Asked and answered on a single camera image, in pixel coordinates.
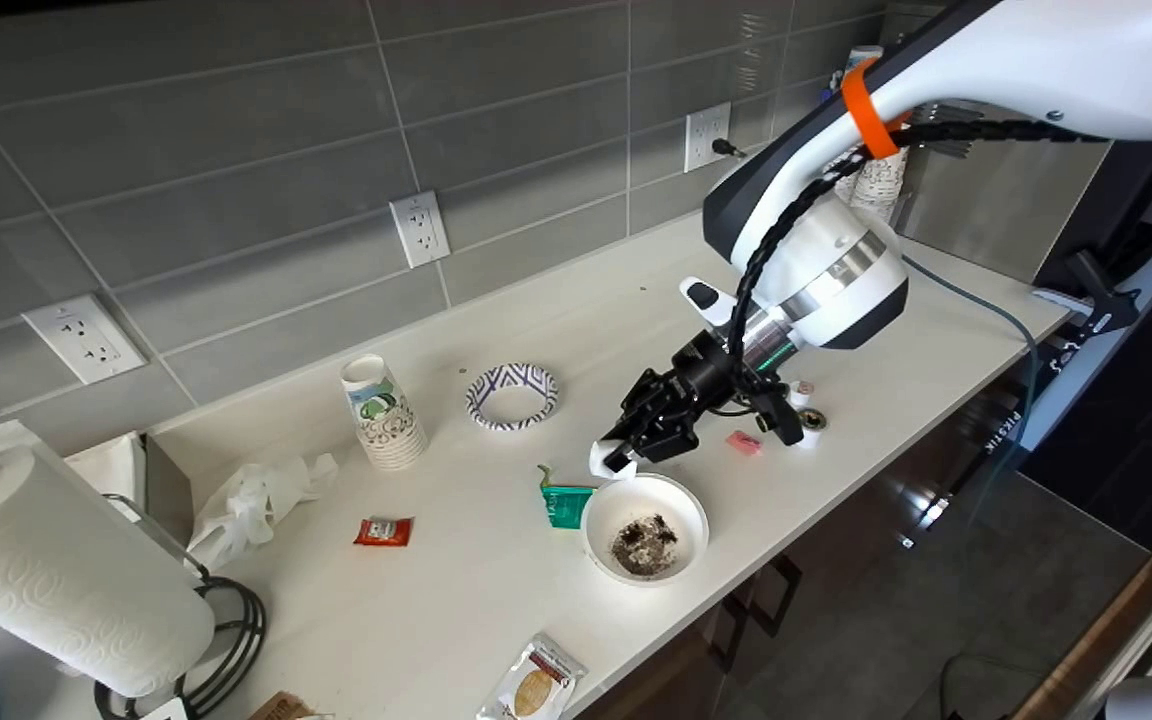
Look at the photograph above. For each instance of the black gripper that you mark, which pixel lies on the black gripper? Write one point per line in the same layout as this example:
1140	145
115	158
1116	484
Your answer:
710	375

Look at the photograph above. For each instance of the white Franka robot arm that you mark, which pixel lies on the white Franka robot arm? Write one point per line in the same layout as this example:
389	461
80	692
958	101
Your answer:
1068	54

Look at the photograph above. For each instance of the white bowl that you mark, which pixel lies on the white bowl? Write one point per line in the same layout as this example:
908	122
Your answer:
679	501

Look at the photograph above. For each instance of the dark coffee grounds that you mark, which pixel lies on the dark coffee grounds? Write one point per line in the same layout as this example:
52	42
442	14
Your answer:
645	542

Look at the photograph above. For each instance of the coffee pod green lid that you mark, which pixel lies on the coffee pod green lid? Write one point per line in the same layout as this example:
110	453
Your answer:
812	420

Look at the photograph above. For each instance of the small pink sachet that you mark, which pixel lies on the small pink sachet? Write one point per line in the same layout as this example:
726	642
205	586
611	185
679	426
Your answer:
747	444

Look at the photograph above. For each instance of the teal green sachet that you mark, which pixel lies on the teal green sachet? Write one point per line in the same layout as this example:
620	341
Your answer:
565	507

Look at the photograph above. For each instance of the paper cup green print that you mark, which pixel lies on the paper cup green print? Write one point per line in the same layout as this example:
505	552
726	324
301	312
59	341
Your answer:
382	412

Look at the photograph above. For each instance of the clear snack packet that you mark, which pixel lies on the clear snack packet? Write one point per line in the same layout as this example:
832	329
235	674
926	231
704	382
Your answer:
534	682

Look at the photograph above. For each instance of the red sachet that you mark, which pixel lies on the red sachet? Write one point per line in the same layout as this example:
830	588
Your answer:
382	532

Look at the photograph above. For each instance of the crumpled clear plastic bag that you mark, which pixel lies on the crumpled clear plastic bag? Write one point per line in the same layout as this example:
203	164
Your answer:
260	501

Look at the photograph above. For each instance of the stainless steel panel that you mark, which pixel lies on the stainless steel panel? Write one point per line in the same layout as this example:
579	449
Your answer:
1001	203

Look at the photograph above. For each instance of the brown flat packet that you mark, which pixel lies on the brown flat packet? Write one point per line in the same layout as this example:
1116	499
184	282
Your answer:
285	704

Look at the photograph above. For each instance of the wooden table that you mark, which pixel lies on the wooden table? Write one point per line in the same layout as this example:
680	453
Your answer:
1139	627

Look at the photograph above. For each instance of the silver metal box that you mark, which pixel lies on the silver metal box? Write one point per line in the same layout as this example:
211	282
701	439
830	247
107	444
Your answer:
138	480

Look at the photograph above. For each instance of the white paper towel roll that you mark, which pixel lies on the white paper towel roll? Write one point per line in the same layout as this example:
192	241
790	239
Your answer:
59	573

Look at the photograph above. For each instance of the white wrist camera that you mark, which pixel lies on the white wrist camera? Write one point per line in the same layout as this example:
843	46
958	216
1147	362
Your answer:
701	303

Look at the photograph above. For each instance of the wide white wall outlet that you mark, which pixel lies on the wide white wall outlet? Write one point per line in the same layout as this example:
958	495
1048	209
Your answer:
701	132

